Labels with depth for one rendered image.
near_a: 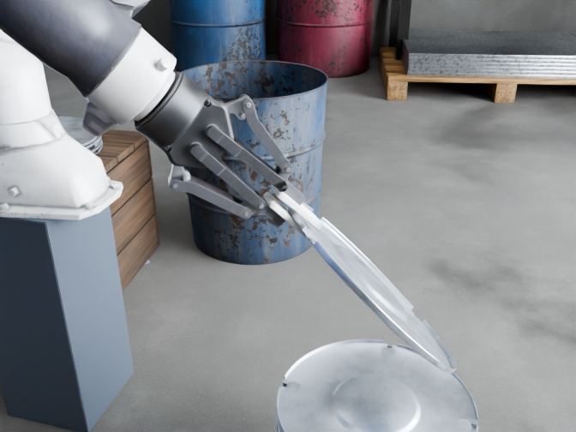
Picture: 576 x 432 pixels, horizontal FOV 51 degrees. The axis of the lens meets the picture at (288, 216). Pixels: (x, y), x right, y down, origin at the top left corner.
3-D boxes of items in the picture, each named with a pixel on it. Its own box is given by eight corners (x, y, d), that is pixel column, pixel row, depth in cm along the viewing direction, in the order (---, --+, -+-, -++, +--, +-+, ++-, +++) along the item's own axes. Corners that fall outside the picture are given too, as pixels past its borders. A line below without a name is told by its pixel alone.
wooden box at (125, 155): (160, 243, 179) (148, 131, 163) (100, 320, 146) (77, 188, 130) (39, 231, 186) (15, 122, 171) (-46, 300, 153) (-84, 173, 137)
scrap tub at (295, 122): (325, 205, 203) (329, 61, 181) (321, 272, 166) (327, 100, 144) (201, 201, 206) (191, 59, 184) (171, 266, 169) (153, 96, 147)
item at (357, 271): (362, 255, 96) (365, 251, 96) (483, 396, 76) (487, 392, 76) (252, 168, 75) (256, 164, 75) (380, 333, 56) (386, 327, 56)
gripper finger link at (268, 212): (256, 194, 67) (237, 213, 68) (286, 219, 70) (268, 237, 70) (254, 189, 69) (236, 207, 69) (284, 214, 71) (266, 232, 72)
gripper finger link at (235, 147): (199, 125, 65) (207, 115, 65) (275, 181, 70) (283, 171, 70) (203, 135, 62) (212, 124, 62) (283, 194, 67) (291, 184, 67)
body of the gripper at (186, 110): (128, 139, 58) (200, 194, 63) (185, 73, 57) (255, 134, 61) (127, 117, 65) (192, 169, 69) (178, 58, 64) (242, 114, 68)
